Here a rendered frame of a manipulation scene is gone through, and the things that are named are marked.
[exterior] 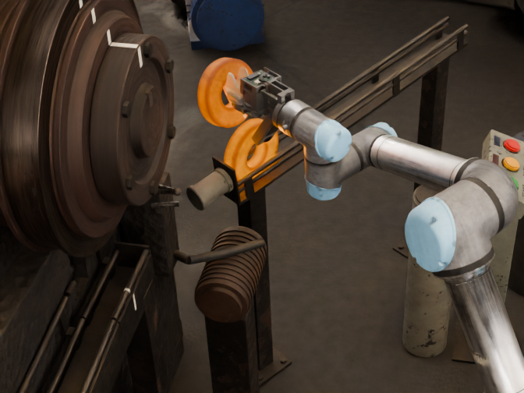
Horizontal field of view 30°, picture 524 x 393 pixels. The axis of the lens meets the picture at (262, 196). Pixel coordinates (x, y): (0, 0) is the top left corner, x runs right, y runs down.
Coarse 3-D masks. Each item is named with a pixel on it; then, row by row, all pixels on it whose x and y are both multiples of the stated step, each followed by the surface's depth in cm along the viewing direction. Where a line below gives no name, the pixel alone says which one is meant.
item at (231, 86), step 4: (228, 76) 212; (232, 76) 211; (228, 80) 212; (232, 80) 211; (228, 84) 213; (232, 84) 212; (236, 84) 211; (224, 88) 215; (228, 88) 214; (232, 88) 212; (236, 88) 211; (228, 92) 213; (232, 92) 213; (236, 92) 212; (236, 96) 212; (240, 96) 211
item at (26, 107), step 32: (32, 0) 147; (64, 0) 145; (128, 0) 169; (32, 32) 143; (64, 32) 144; (32, 64) 141; (32, 96) 140; (0, 128) 142; (32, 128) 140; (32, 160) 142; (32, 192) 145; (32, 224) 150; (64, 224) 152
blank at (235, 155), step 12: (252, 120) 218; (240, 132) 216; (252, 132) 216; (276, 132) 223; (228, 144) 216; (240, 144) 215; (252, 144) 218; (264, 144) 222; (276, 144) 225; (228, 156) 216; (240, 156) 216; (264, 156) 224; (240, 168) 218; (252, 168) 222
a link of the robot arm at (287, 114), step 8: (288, 104) 201; (296, 104) 200; (304, 104) 201; (280, 112) 201; (288, 112) 200; (296, 112) 199; (280, 120) 201; (288, 120) 200; (280, 128) 203; (288, 128) 201
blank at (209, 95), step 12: (216, 60) 215; (228, 60) 215; (240, 60) 217; (204, 72) 214; (216, 72) 212; (228, 72) 215; (252, 72) 220; (204, 84) 212; (216, 84) 213; (204, 96) 212; (216, 96) 214; (204, 108) 214; (216, 108) 215; (228, 108) 218; (216, 120) 215; (228, 120) 218; (240, 120) 221
